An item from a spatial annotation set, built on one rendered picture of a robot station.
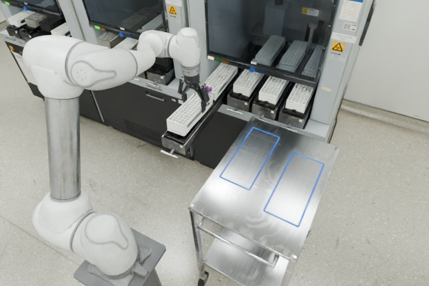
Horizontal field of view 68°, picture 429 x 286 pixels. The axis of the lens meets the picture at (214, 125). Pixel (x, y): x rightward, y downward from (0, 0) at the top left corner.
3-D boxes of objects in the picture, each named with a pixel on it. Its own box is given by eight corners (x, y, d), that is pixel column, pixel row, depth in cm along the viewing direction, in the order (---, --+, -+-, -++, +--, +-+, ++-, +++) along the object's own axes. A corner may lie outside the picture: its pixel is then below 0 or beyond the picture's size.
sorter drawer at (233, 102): (269, 48, 226) (270, 36, 220) (288, 52, 221) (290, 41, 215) (223, 110, 181) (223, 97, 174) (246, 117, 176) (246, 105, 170)
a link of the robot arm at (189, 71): (193, 69, 141) (195, 80, 146) (203, 59, 147) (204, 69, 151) (176, 64, 144) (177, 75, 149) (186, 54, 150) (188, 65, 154)
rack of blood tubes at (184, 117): (196, 99, 177) (196, 90, 173) (213, 105, 174) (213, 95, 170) (166, 129, 157) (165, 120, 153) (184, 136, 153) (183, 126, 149)
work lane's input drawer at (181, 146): (223, 75, 205) (223, 62, 199) (242, 80, 200) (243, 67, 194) (157, 152, 159) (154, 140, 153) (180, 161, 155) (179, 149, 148)
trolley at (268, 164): (246, 200, 223) (253, 112, 166) (311, 229, 206) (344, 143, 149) (195, 289, 182) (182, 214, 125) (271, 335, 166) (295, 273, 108)
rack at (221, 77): (223, 69, 197) (223, 60, 193) (237, 73, 194) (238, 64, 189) (199, 97, 179) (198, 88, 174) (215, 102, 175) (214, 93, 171)
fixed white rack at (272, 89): (276, 72, 193) (278, 64, 189) (292, 76, 190) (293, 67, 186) (257, 101, 175) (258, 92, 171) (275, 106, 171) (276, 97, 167)
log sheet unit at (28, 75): (27, 82, 286) (8, 47, 261) (49, 90, 276) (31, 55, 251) (25, 84, 284) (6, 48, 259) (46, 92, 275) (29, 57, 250)
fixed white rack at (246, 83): (253, 66, 199) (253, 57, 194) (268, 70, 195) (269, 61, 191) (232, 93, 180) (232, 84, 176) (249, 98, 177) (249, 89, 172)
